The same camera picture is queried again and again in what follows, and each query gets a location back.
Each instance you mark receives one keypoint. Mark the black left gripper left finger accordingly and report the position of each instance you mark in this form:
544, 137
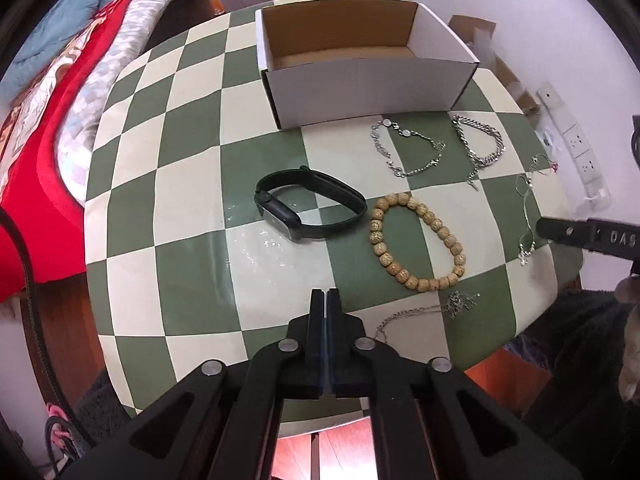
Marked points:
306, 373

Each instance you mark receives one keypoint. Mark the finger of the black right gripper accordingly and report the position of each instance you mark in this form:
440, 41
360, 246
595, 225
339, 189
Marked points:
620, 240

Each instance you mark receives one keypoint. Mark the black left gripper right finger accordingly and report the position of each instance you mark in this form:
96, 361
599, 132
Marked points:
347, 373

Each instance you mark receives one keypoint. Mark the black fitness band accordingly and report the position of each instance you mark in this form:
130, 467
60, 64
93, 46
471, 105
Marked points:
280, 197

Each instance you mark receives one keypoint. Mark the white power strip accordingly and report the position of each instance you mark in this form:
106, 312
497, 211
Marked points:
565, 141

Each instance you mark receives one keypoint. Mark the green checkered tablecloth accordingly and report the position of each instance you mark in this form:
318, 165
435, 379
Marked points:
207, 227

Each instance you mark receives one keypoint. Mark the brown cardboard box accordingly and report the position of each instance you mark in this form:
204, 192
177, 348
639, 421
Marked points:
478, 35

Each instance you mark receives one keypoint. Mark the white cardboard box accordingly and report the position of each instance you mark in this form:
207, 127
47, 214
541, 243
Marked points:
328, 60

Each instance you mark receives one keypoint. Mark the red quilted blanket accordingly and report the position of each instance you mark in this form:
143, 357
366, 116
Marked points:
49, 129

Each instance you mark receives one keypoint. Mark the orange drink bottle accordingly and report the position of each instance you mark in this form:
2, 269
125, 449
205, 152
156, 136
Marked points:
217, 7

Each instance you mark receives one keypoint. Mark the blue blanket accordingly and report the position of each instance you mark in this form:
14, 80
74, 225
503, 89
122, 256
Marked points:
49, 37

